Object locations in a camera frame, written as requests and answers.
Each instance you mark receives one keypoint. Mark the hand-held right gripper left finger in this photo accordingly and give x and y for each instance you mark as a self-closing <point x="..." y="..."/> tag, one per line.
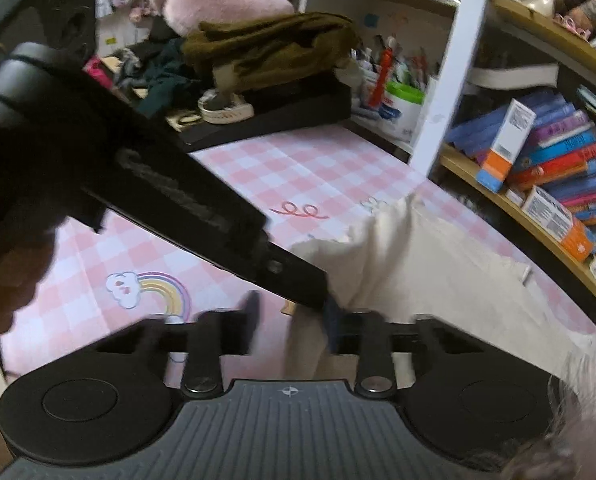
<point x="251" y="322"/>

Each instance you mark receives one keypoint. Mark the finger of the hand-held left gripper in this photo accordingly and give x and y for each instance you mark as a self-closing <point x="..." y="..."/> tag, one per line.
<point x="298" y="275"/>

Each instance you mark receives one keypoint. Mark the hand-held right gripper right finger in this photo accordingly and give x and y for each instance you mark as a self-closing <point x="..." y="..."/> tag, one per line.
<point x="334" y="327"/>

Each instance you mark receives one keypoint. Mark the cream t-shirt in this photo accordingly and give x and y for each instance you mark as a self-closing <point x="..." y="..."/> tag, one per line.
<point x="428" y="270"/>

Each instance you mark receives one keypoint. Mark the dark green cloth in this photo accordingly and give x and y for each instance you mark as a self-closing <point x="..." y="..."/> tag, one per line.
<point x="163" y="75"/>

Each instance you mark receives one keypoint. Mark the pink checked tablecloth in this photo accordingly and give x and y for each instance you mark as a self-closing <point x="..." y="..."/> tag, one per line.
<point x="258" y="170"/>

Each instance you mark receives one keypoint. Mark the black flat box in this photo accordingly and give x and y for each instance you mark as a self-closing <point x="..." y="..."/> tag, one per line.
<point x="288" y="110"/>

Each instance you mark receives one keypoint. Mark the white tub with green lid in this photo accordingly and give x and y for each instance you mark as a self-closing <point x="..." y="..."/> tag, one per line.
<point x="403" y="110"/>

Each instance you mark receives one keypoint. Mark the olive green bag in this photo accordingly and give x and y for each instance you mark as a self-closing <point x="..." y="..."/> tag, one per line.
<point x="278" y="45"/>

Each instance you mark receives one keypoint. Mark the red bottle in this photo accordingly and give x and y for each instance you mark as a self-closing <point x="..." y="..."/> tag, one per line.
<point x="383" y="75"/>

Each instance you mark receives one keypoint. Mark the wooden shelf board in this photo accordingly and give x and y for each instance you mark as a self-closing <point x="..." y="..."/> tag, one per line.
<point x="543" y="250"/>

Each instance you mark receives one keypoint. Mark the tall white and orange box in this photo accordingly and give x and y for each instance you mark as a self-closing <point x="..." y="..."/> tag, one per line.
<point x="505" y="145"/>

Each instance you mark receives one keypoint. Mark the flat white and orange box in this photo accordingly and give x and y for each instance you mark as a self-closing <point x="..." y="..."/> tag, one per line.
<point x="558" y="222"/>

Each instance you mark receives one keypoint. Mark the row of colourful books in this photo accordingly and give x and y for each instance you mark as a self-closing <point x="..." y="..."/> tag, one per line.
<point x="573" y="155"/>

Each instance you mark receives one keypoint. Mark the white shelf frame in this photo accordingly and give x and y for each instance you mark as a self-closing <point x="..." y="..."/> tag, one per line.
<point x="453" y="60"/>

